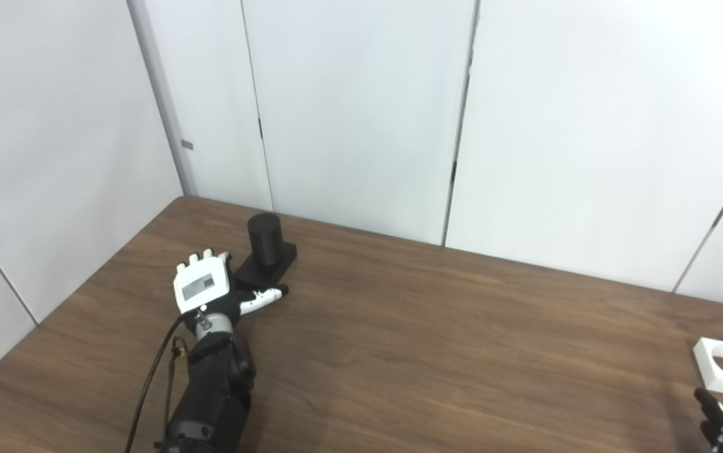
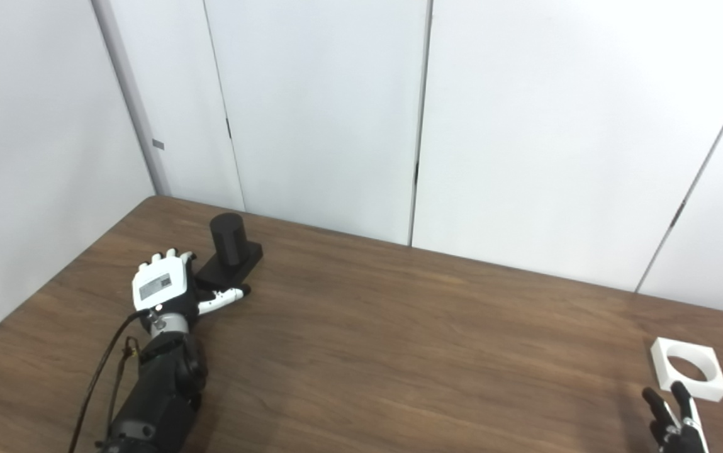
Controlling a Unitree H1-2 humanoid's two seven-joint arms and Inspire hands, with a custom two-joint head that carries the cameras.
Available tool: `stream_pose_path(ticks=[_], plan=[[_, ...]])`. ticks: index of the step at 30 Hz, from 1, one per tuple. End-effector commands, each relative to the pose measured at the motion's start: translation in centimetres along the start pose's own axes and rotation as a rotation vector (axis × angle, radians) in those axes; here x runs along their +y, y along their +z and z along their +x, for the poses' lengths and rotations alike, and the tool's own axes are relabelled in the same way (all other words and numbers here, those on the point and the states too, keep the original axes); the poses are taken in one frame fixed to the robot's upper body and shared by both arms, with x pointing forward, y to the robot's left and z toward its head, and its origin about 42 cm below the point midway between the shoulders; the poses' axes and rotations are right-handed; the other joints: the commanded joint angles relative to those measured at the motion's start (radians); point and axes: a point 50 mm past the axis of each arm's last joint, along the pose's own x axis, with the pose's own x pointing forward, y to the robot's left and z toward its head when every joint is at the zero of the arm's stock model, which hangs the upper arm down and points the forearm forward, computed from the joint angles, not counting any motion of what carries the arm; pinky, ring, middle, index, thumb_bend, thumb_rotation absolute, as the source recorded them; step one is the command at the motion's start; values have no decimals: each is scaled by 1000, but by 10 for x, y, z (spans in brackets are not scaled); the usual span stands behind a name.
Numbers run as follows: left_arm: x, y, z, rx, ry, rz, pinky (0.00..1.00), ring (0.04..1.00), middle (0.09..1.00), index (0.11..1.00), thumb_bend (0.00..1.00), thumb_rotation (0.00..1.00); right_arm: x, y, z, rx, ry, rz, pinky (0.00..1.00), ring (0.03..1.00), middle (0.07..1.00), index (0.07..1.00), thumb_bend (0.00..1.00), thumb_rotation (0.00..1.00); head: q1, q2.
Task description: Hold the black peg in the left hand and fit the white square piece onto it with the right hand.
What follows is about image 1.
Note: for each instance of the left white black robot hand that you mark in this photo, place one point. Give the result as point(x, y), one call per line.
point(201, 283)

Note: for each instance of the black peg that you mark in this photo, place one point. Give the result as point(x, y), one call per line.
point(265, 242)

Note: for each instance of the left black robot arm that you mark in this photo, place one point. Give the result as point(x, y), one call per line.
point(213, 390)

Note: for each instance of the grey wall post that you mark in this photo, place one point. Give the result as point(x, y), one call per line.
point(160, 94)

